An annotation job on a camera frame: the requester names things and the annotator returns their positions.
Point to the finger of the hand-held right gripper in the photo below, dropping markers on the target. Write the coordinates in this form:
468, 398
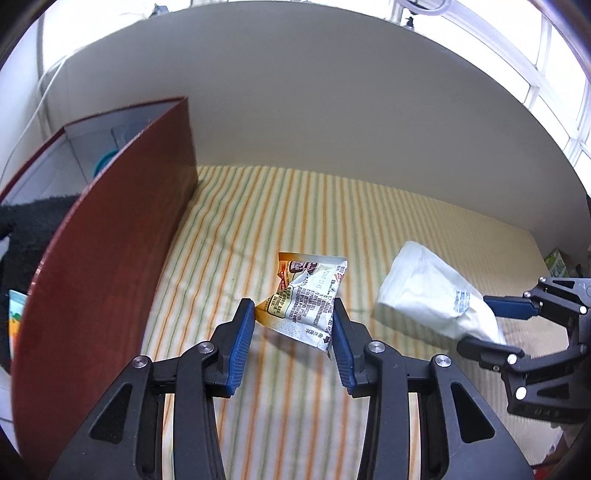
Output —
494, 353
512, 308

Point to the white plastic packet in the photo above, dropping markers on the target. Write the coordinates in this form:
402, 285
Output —
425, 286

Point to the teal fabric item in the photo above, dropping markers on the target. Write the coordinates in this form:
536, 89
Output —
104, 162

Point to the red storage box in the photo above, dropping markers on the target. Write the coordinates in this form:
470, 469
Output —
106, 277

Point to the black fuzzy cloth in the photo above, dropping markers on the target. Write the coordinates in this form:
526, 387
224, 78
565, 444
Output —
32, 240

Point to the light blue printed packet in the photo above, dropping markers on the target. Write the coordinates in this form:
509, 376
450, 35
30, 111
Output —
16, 323

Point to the green tissue pack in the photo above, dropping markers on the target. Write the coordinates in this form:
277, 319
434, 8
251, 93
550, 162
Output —
557, 264

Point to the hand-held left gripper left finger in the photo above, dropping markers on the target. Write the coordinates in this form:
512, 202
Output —
242, 350

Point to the window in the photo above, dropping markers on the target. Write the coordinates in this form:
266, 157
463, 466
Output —
545, 50

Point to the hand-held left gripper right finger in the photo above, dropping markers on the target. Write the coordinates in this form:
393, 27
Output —
344, 350

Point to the printed snack packet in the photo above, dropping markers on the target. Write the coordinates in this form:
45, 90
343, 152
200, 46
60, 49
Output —
307, 300

